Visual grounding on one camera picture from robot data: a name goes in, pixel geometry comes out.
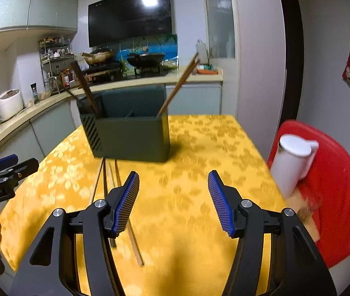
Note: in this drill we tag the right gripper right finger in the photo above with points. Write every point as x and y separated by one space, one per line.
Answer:
243 220

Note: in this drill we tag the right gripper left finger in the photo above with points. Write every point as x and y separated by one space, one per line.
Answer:
103 220

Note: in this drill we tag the brown wooden chopstick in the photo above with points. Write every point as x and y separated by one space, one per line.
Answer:
112 241

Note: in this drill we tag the black textured chopstick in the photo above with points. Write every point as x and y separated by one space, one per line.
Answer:
100 171

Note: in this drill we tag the reddish brown chopstick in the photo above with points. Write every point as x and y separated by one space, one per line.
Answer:
81 78

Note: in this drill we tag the dark brown chopstick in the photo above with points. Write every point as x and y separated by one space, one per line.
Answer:
178 84

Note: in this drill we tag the metal kitchen rack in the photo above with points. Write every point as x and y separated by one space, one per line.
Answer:
55 61

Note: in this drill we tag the pale bamboo chopstick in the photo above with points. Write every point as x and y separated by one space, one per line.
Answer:
129 228
111 175

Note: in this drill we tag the yellow floral tablecloth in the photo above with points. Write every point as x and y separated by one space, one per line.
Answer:
184 248

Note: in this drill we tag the white rice cooker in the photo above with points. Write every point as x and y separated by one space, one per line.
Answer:
11 103

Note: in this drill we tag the white lidded jug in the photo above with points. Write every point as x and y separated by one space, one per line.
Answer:
292 162

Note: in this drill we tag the dark green utensil holder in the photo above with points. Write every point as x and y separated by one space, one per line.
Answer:
128 127

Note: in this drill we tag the red plastic chair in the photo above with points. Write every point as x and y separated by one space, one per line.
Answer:
326 186

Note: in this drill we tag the golden pan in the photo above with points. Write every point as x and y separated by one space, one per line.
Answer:
99 56

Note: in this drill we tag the black wok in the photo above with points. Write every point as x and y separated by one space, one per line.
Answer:
149 60

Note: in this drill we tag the white plastic bottle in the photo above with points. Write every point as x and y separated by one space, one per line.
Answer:
202 52

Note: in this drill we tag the black range hood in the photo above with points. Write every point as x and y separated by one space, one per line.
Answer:
116 20

